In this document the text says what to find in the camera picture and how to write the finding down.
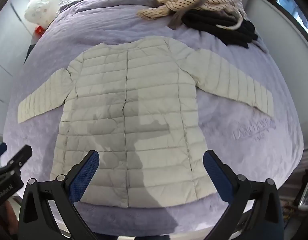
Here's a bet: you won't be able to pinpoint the cream striped robe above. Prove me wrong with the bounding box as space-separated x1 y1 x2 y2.
137 0 244 30

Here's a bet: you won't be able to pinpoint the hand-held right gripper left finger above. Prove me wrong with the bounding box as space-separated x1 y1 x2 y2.
18 150 104 240

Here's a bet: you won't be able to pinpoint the white patterned plastic bag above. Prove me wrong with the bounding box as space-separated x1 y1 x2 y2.
24 0 57 28

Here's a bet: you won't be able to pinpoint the lavender plush blanket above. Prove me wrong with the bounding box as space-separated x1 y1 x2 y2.
3 0 305 232

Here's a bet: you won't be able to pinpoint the white packet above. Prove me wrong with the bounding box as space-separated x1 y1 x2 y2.
297 175 308 211

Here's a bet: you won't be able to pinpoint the black knit clothes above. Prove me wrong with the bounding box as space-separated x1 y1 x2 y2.
181 10 259 50

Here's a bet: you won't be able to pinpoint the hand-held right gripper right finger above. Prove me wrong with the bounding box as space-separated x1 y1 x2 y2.
203 149 284 240

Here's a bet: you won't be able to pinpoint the white wardrobe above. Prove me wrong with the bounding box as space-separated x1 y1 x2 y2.
0 0 35 133

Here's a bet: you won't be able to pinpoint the window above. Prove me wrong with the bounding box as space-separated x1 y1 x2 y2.
276 0 308 36

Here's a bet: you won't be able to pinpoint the beige quilted down jacket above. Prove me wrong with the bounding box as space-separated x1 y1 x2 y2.
17 36 274 208

